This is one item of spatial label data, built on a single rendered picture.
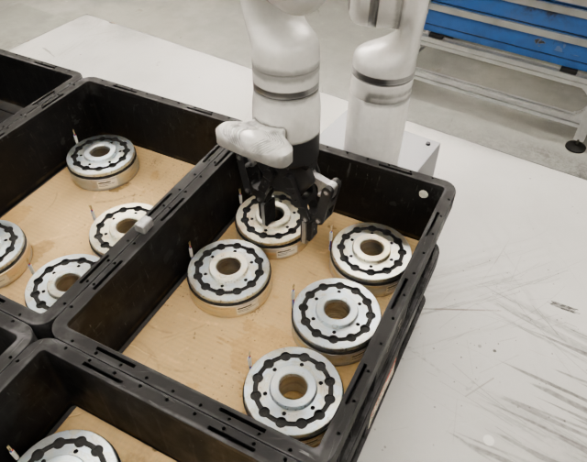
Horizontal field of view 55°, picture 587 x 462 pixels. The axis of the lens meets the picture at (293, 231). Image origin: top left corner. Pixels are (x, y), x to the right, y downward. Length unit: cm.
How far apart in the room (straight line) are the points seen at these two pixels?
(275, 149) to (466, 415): 43
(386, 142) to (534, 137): 176
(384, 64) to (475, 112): 189
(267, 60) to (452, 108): 215
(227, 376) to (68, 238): 32
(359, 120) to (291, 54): 32
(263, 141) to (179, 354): 26
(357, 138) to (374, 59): 13
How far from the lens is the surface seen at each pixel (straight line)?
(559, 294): 96
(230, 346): 66
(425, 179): 72
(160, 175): 89
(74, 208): 87
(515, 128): 263
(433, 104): 268
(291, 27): 58
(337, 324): 63
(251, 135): 58
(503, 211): 107
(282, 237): 72
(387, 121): 85
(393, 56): 81
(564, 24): 241
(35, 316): 61
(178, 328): 68
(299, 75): 57
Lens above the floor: 138
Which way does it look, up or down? 45 degrees down
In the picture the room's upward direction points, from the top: straight up
